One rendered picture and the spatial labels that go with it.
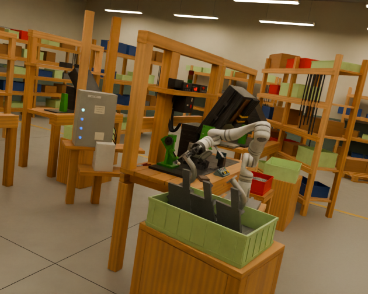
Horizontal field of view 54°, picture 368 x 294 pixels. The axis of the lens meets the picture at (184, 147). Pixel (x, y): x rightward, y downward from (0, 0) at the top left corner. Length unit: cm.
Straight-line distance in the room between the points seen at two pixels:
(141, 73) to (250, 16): 1010
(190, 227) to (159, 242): 23
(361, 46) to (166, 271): 1049
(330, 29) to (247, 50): 257
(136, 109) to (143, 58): 38
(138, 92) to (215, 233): 134
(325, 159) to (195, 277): 395
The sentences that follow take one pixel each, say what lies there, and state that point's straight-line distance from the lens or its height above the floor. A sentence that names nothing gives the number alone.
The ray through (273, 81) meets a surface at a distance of 1156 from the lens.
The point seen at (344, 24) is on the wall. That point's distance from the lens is 1204.
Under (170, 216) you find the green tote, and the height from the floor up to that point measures 90.
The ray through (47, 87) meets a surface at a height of 84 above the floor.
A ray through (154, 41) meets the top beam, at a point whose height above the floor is 188.
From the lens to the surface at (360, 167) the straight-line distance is 964.
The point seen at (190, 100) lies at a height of 146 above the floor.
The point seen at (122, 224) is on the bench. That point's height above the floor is 42.
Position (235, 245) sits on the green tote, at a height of 89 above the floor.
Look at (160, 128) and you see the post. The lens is 311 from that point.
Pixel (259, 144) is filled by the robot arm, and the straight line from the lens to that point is 216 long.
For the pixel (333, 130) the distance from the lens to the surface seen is 558.
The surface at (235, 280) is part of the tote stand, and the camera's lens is 183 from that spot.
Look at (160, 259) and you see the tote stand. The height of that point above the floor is 64.
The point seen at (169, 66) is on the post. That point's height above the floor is 173.
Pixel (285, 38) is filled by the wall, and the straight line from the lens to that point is 1222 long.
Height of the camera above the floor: 162
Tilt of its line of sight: 10 degrees down
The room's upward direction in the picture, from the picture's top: 9 degrees clockwise
